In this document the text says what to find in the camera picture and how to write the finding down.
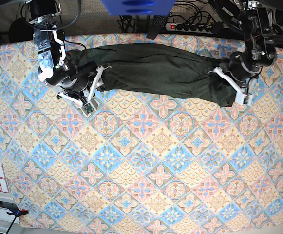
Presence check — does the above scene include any white power strip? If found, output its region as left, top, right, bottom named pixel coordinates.
left=165, top=23, right=210, bottom=33

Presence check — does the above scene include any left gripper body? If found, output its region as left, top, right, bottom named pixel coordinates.
left=220, top=51, right=262, bottom=87

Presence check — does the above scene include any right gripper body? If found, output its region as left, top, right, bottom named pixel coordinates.
left=46, top=62, right=98, bottom=97

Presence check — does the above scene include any blue clamp bottom left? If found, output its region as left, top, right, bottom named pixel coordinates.
left=6, top=209, right=29, bottom=234

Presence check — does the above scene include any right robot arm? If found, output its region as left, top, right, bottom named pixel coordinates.
left=25, top=0, right=111, bottom=117

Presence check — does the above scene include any black remote control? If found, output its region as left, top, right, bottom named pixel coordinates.
left=146, top=15, right=168, bottom=40

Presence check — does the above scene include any green long-sleeve T-shirt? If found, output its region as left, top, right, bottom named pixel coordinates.
left=68, top=43, right=236, bottom=107

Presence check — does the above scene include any black round stool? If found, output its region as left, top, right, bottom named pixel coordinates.
left=8, top=17, right=34, bottom=43

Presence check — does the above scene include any colourful patterned tablecloth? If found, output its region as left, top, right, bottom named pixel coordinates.
left=0, top=42, right=283, bottom=234

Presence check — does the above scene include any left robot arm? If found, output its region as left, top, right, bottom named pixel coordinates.
left=213, top=0, right=277, bottom=105

